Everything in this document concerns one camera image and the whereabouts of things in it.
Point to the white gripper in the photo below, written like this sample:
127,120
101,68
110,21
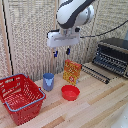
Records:
62,39

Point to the blue plastic cup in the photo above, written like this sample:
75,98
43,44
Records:
48,82

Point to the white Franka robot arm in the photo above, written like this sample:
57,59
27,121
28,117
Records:
71,13

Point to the orange cracker box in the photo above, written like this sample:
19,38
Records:
72,71

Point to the beige folding screen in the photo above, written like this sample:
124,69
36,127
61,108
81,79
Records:
26,36

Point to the black oven rack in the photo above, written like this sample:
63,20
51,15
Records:
96,74

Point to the red plastic bowl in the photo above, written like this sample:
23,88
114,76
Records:
70,92

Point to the red shopping basket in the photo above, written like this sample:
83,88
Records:
20,98

